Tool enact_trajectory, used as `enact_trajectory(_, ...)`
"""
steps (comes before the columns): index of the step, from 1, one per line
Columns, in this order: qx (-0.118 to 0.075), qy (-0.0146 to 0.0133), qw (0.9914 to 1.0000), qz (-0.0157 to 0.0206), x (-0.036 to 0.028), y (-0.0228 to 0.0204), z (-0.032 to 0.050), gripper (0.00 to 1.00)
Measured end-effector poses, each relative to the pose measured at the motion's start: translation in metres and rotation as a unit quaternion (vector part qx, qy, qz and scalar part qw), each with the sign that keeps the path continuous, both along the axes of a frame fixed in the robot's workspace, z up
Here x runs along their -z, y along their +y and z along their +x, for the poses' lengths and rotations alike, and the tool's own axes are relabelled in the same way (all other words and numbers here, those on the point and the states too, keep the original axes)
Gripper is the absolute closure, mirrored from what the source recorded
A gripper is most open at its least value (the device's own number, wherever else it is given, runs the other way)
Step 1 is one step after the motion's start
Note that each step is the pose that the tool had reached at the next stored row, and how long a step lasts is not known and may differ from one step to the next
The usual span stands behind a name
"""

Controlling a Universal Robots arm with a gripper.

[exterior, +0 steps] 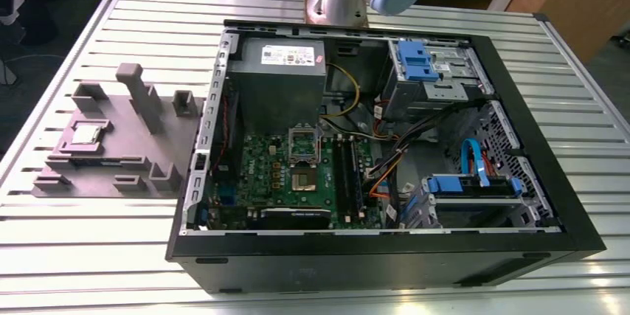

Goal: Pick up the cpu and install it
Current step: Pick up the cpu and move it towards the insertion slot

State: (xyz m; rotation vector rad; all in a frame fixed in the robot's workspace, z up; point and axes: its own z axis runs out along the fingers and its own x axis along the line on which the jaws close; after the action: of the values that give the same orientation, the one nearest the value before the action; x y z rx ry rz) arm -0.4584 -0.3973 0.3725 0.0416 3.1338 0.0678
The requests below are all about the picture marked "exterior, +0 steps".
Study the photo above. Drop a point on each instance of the RAM stick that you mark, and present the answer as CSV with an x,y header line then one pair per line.
x,y
97,162

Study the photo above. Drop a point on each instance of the grey parts rack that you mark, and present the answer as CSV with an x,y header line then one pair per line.
x,y
128,145

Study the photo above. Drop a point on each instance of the blue plastic drive latch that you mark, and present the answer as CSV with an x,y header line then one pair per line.
x,y
412,57

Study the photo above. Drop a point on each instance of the thin metal locking lever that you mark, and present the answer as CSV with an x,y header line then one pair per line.
x,y
323,130

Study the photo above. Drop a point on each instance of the blue board connector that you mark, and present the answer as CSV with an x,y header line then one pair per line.
x,y
227,197

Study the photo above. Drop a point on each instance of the blue plastic drive rail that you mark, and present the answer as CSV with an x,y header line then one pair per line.
x,y
409,211

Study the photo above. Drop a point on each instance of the black RAM slot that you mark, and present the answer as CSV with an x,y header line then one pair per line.
x,y
337,178

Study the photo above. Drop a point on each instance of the silver CPU with green edge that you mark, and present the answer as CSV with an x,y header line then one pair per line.
x,y
86,134

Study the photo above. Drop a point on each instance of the grey power supply unit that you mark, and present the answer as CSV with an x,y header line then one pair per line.
x,y
275,93

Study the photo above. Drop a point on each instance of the CPU socket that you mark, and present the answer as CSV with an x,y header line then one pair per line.
x,y
305,179

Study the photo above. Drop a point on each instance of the green motherboard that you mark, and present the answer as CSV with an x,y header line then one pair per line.
x,y
257,152

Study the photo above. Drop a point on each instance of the silver disk bay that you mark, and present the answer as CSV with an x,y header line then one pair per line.
x,y
531,215

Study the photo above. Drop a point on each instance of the silver drive cage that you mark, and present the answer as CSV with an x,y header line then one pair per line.
x,y
443,93

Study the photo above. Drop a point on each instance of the black PC case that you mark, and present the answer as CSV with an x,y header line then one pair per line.
x,y
344,267

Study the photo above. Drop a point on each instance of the black graphics card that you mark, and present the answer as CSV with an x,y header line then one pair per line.
x,y
295,219

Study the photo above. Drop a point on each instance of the hard disk in blue carrier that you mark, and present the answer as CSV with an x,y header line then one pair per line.
x,y
450,184

